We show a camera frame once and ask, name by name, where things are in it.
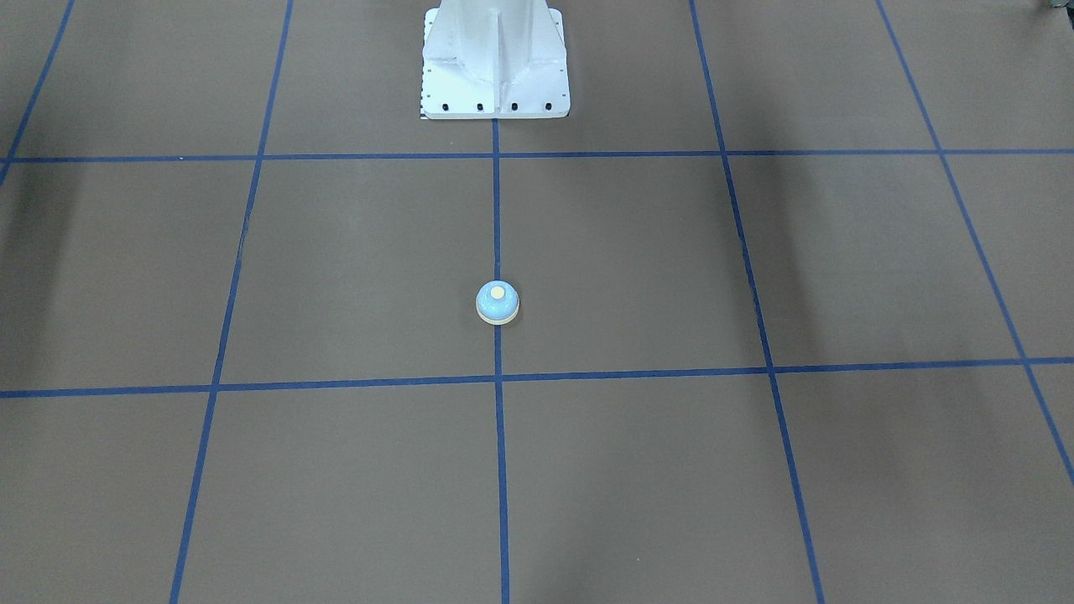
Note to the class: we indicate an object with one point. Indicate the blue call bell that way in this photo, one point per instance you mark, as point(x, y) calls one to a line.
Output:
point(497, 302)

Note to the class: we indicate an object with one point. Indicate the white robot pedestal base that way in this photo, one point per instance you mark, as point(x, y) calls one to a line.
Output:
point(502, 60)

